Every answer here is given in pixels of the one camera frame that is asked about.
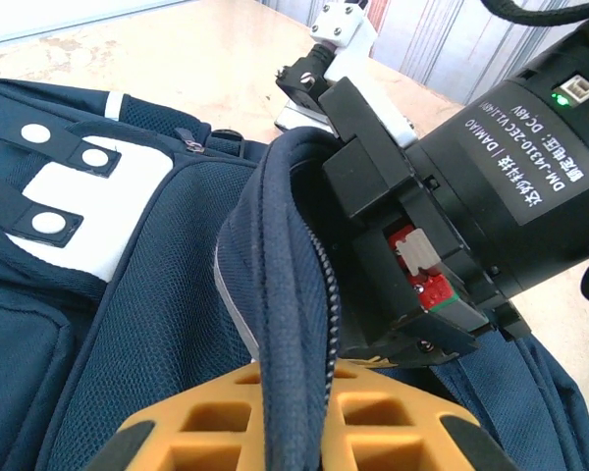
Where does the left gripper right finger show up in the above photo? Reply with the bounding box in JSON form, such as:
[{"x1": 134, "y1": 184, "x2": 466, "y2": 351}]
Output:
[{"x1": 330, "y1": 358, "x2": 503, "y2": 471}]

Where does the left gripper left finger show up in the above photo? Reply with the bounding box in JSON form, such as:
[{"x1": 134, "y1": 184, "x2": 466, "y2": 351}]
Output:
[{"x1": 95, "y1": 361, "x2": 272, "y2": 471}]

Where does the navy blue backpack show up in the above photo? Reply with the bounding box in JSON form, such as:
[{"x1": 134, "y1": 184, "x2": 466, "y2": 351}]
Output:
[{"x1": 0, "y1": 77, "x2": 588, "y2": 471}]

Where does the black braided cable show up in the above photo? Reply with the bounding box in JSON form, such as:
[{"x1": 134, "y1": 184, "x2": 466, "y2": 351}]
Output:
[{"x1": 480, "y1": 0, "x2": 589, "y2": 25}]

